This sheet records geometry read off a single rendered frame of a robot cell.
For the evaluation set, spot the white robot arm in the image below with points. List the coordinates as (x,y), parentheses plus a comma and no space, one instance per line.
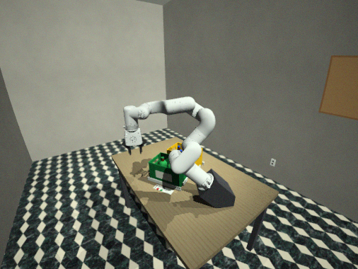
(180,161)

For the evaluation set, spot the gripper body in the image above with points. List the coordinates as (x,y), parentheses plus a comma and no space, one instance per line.
(133,137)

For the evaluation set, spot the white paper pick list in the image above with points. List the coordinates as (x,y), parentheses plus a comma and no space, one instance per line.
(163,189)

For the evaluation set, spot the yellow plastic crate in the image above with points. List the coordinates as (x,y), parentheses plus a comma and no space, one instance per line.
(198,162)

